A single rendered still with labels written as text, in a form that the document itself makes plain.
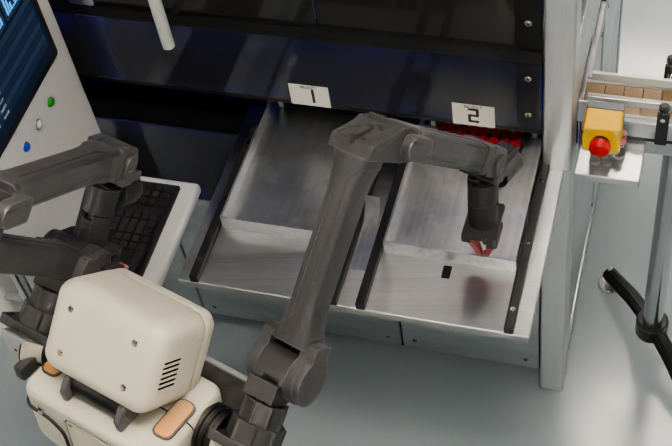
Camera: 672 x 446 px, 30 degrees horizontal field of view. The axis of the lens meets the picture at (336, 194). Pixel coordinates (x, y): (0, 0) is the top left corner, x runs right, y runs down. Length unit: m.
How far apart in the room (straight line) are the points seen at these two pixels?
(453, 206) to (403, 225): 0.11
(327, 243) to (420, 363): 1.54
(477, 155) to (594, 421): 1.26
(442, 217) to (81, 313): 0.88
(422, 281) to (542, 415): 0.93
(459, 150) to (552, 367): 1.22
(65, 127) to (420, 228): 0.76
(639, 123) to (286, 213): 0.74
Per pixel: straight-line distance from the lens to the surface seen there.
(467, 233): 2.33
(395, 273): 2.44
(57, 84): 2.60
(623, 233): 3.59
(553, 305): 2.97
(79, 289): 1.90
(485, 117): 2.49
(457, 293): 2.40
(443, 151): 2.04
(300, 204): 2.56
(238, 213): 2.58
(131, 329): 1.84
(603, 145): 2.45
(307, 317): 1.87
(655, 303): 3.16
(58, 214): 2.67
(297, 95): 2.58
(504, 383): 3.31
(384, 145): 1.82
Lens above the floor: 2.87
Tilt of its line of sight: 51 degrees down
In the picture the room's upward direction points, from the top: 11 degrees counter-clockwise
